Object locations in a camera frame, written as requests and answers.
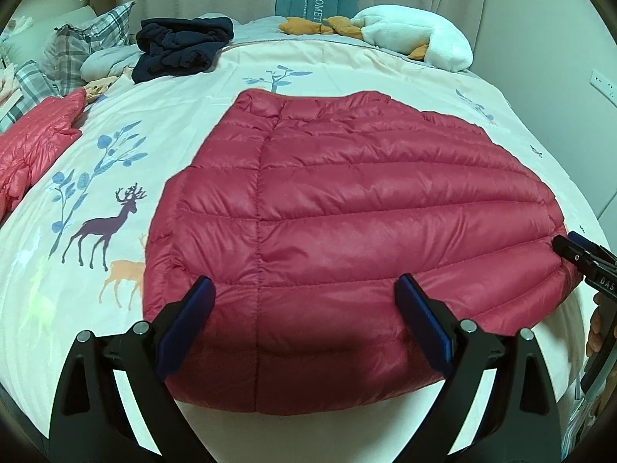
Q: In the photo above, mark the white wall socket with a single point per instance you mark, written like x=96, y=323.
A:
x=602, y=80

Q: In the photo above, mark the white plush goose toy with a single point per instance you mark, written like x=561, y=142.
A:
x=409, y=29

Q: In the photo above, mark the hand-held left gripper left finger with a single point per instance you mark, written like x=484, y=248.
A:
x=188, y=328

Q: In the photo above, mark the pink clothes pile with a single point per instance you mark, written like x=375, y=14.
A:
x=5, y=84

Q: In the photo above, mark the plaid pillow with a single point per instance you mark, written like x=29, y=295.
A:
x=91, y=29

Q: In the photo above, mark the clear plastic bag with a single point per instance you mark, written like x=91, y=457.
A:
x=588, y=419

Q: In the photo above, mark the grey plaid clothing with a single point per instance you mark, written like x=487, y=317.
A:
x=29, y=87

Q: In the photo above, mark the red down jacket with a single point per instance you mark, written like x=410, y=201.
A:
x=337, y=202

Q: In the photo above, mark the white pillow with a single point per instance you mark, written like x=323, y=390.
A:
x=43, y=33

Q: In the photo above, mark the person's right hand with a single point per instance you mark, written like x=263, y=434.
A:
x=597, y=328

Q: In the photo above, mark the navy garment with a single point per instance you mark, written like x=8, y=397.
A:
x=178, y=48

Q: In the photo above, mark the deer print duvet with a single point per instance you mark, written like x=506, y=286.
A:
x=168, y=87

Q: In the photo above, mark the orange printed garment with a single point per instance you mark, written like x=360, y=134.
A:
x=99, y=88

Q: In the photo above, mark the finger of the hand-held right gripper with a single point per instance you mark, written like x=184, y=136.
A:
x=571, y=248

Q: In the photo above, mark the coral down jacket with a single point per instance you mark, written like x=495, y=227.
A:
x=33, y=140

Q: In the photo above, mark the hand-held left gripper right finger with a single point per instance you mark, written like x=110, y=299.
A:
x=424, y=323

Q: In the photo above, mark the grey garment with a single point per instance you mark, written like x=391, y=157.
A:
x=103, y=65

